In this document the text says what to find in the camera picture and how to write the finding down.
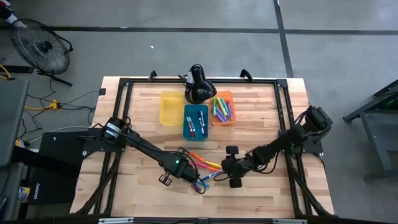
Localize fat teal highlighter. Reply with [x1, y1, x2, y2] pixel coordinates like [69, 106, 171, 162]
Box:
[220, 97, 230, 115]

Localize black floor fan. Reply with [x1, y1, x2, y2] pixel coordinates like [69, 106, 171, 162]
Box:
[10, 18, 75, 87]

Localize grey side table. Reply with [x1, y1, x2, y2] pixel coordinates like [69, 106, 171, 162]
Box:
[0, 79, 30, 222]

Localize silver bracket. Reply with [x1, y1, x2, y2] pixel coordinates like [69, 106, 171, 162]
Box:
[272, 218, 308, 224]
[98, 217, 134, 224]

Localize orange plastic bin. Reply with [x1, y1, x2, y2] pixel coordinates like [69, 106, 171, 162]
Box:
[210, 90, 236, 127]

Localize teal plastic bin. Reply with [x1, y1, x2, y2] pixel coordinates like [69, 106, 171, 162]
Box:
[182, 104, 210, 141]

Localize small printed box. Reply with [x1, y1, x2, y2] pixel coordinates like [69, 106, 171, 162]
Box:
[17, 185, 32, 203]

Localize markers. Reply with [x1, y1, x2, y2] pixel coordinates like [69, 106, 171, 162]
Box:
[197, 111, 205, 135]

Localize person's foot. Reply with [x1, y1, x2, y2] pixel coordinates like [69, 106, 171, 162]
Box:
[0, 0, 29, 29]

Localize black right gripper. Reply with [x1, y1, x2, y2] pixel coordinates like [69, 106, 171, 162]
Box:
[220, 145, 251, 189]

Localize black aluminium table frame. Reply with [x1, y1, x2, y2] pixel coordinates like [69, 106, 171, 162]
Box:
[70, 70, 335, 218]

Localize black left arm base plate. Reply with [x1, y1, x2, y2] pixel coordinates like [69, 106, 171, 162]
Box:
[79, 127, 126, 153]

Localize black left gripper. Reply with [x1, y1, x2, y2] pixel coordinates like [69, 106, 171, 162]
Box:
[158, 146, 200, 187]

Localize black metal cart frame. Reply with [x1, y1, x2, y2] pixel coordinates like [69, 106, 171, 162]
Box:
[341, 79, 398, 181]

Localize orange slim highlighter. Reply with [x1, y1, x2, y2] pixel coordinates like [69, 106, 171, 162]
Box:
[188, 151, 205, 163]

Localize yellow plastic bin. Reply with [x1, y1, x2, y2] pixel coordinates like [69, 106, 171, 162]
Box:
[159, 90, 185, 127]

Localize yellow extension cord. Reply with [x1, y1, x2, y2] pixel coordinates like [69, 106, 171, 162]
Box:
[24, 98, 60, 112]

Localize black equipment case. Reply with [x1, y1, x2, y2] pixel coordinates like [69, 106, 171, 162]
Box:
[27, 132, 86, 206]

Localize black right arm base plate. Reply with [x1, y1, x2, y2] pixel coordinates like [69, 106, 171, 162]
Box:
[279, 129, 324, 155]

